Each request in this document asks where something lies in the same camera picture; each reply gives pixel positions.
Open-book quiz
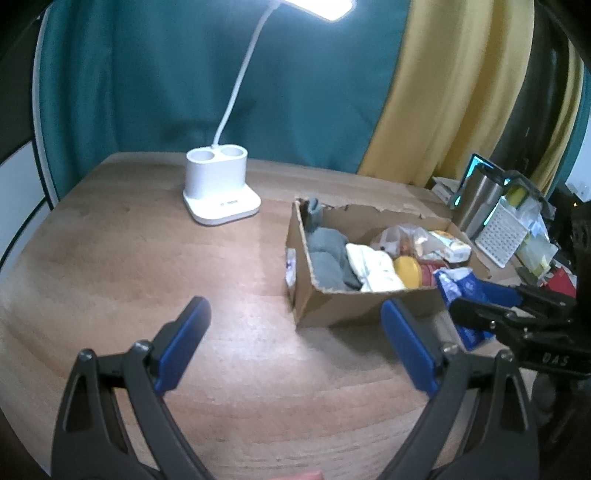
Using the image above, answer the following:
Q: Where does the steel tumbler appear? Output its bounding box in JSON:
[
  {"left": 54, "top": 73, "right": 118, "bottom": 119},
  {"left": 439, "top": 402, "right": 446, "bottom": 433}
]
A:
[{"left": 455, "top": 167, "right": 506, "bottom": 238}]

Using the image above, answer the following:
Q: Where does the cardboard box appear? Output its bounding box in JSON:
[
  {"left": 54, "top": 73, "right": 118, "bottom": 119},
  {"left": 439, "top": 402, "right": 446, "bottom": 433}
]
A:
[{"left": 285, "top": 198, "right": 492, "bottom": 329}]

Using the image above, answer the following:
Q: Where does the yellow packet in plastic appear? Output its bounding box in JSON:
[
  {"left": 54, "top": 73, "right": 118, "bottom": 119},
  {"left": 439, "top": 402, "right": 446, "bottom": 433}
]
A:
[{"left": 517, "top": 237, "right": 559, "bottom": 278}]

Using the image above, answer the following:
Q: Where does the clear plastic snack packet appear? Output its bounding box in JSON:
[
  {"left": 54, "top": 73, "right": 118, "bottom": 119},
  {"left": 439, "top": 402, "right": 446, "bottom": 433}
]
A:
[{"left": 369, "top": 224, "right": 439, "bottom": 259}]

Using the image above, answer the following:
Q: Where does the grey-green sock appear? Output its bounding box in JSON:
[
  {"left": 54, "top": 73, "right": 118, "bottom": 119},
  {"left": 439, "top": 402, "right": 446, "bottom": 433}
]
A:
[{"left": 305, "top": 198, "right": 361, "bottom": 291}]

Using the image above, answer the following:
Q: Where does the white desk lamp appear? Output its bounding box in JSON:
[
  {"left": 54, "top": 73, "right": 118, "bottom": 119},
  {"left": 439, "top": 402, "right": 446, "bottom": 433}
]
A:
[{"left": 182, "top": 0, "right": 356, "bottom": 227}]

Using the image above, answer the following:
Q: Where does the teal curtain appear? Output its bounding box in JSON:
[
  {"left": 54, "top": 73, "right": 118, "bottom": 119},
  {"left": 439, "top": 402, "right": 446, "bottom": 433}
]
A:
[{"left": 39, "top": 0, "right": 407, "bottom": 204}]

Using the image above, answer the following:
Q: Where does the yellow curtain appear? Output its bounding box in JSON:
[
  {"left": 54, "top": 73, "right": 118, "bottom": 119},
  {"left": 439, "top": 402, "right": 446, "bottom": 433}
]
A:
[
  {"left": 358, "top": 0, "right": 536, "bottom": 188},
  {"left": 531, "top": 41, "right": 585, "bottom": 197}
]

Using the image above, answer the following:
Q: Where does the beige soap box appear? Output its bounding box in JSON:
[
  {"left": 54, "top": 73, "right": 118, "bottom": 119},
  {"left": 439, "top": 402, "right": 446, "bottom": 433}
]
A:
[{"left": 427, "top": 230, "right": 472, "bottom": 261}]

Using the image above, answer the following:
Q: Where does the blue tissue pack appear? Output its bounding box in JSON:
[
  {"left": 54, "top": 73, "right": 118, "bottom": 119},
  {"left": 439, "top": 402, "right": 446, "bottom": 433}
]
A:
[{"left": 434, "top": 268, "right": 497, "bottom": 350}]

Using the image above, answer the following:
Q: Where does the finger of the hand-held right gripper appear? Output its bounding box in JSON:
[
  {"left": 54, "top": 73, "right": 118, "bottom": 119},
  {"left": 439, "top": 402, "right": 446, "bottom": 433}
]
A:
[
  {"left": 479, "top": 281, "right": 578, "bottom": 308},
  {"left": 449, "top": 298, "right": 525, "bottom": 335}
]

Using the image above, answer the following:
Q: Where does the white cloth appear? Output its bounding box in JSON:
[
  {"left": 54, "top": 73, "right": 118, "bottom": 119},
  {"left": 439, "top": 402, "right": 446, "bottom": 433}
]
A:
[{"left": 345, "top": 243, "right": 407, "bottom": 292}]

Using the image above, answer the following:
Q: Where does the small white box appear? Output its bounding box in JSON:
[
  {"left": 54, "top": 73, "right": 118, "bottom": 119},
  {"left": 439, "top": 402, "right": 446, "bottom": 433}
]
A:
[{"left": 431, "top": 178, "right": 462, "bottom": 204}]

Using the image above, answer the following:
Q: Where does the red can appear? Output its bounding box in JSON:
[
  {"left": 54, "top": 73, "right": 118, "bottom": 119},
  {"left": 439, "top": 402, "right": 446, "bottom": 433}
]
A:
[{"left": 393, "top": 255, "right": 446, "bottom": 289}]

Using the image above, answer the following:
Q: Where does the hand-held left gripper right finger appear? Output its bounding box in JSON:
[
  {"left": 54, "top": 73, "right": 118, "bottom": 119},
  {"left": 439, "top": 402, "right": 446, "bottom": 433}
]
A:
[{"left": 376, "top": 298, "right": 541, "bottom": 480}]

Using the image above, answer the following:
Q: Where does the clear plastic bag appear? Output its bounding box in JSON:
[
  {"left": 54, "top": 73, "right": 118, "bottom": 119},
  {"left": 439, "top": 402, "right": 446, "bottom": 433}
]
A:
[{"left": 522, "top": 198, "right": 555, "bottom": 245}]

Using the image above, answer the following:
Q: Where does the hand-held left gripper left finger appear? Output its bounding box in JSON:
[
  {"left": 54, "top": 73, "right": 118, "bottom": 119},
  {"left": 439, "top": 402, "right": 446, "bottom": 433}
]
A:
[{"left": 52, "top": 296, "right": 218, "bottom": 480}]

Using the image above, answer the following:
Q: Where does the red book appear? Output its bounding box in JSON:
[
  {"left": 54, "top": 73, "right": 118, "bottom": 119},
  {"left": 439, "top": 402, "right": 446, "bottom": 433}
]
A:
[{"left": 545, "top": 268, "right": 578, "bottom": 296}]

